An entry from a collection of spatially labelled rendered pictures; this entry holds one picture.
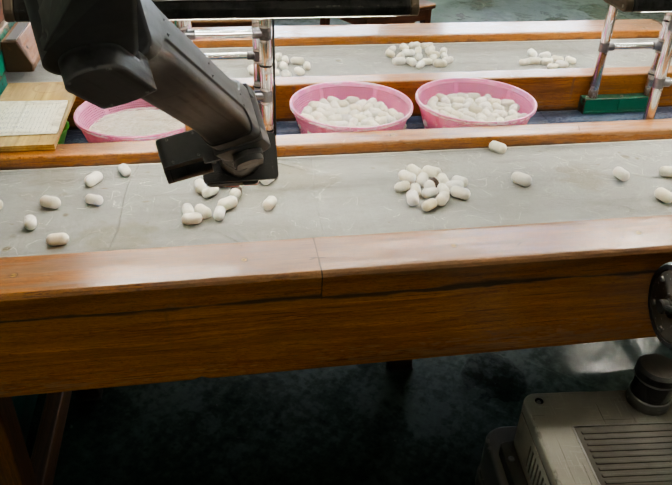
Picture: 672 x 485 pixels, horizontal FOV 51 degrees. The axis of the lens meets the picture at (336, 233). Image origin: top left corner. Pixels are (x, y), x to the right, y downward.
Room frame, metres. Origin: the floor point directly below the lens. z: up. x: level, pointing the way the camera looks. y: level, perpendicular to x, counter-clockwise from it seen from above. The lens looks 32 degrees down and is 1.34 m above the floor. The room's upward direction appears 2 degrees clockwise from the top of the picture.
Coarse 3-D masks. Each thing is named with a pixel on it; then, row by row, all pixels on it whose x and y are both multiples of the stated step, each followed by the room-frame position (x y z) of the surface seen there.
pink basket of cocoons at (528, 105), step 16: (448, 80) 1.60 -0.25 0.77; (464, 80) 1.61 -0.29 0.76; (480, 80) 1.61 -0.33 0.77; (416, 96) 1.48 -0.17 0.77; (432, 96) 1.57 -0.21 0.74; (496, 96) 1.58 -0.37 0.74; (512, 96) 1.56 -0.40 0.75; (528, 96) 1.51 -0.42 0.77; (432, 112) 1.40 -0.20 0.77; (528, 112) 1.48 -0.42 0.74; (432, 128) 1.42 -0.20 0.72
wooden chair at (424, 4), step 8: (424, 0) 3.59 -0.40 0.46; (424, 8) 3.48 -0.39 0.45; (432, 8) 3.51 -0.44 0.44; (376, 16) 3.31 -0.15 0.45; (384, 16) 3.34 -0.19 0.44; (392, 16) 3.39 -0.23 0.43; (400, 16) 3.42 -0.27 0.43; (408, 16) 3.45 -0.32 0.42; (416, 16) 3.48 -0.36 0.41; (424, 16) 3.51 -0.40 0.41; (320, 24) 3.61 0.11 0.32; (328, 24) 3.59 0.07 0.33; (384, 24) 3.37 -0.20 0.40
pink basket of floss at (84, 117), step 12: (84, 108) 1.37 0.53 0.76; (96, 108) 1.41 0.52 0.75; (120, 108) 1.45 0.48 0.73; (132, 108) 1.46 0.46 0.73; (84, 120) 1.35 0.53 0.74; (96, 120) 1.39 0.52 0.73; (84, 132) 1.27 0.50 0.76; (96, 132) 1.24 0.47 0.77; (168, 132) 1.25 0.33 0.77; (180, 132) 1.27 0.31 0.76
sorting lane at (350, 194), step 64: (0, 192) 1.05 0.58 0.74; (64, 192) 1.05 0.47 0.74; (128, 192) 1.06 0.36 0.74; (192, 192) 1.07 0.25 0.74; (256, 192) 1.08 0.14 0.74; (320, 192) 1.09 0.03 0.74; (384, 192) 1.09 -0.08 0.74; (512, 192) 1.11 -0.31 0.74; (576, 192) 1.12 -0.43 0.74; (640, 192) 1.13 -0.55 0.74; (0, 256) 0.86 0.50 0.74
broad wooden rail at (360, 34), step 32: (288, 32) 1.95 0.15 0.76; (320, 32) 1.96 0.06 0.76; (352, 32) 1.97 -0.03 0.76; (384, 32) 1.98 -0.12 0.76; (416, 32) 1.99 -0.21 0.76; (448, 32) 2.00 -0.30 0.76; (480, 32) 2.01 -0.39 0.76; (512, 32) 2.02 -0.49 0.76; (544, 32) 2.04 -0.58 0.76; (576, 32) 2.05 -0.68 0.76; (640, 32) 2.09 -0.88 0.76
